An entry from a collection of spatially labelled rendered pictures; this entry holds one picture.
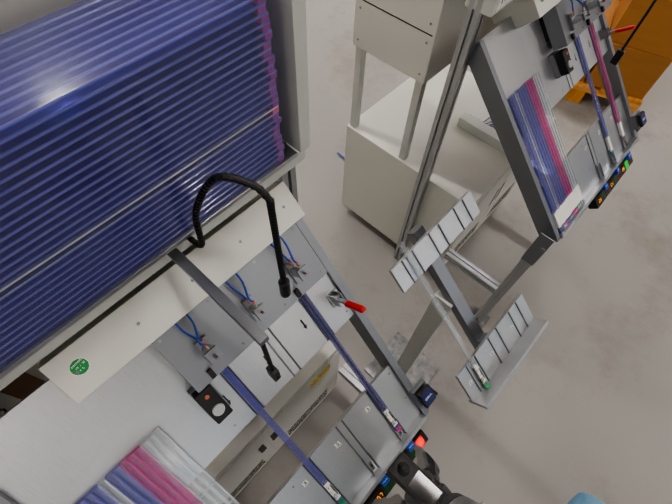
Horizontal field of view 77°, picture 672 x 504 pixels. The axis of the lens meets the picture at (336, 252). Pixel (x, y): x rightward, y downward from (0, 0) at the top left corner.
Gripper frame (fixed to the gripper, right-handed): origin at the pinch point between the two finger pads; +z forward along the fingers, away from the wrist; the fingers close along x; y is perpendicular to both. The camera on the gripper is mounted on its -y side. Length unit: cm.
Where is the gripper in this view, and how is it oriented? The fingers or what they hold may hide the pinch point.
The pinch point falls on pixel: (392, 471)
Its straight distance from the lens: 102.4
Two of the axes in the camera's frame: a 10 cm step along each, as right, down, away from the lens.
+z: -3.9, 1.5, 9.1
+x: 6.8, -6.2, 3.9
